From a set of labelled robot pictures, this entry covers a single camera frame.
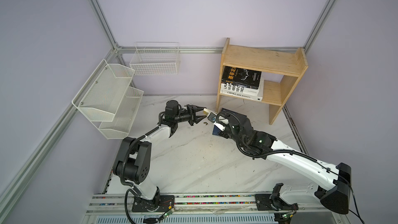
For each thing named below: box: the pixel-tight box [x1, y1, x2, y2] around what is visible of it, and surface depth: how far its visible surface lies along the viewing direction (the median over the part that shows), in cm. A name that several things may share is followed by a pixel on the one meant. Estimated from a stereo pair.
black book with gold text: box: [221, 65, 262, 90], surface depth 88 cm
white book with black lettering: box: [220, 82, 260, 95], surface depth 89 cm
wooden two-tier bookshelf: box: [215, 37, 309, 125], surface depth 83 cm
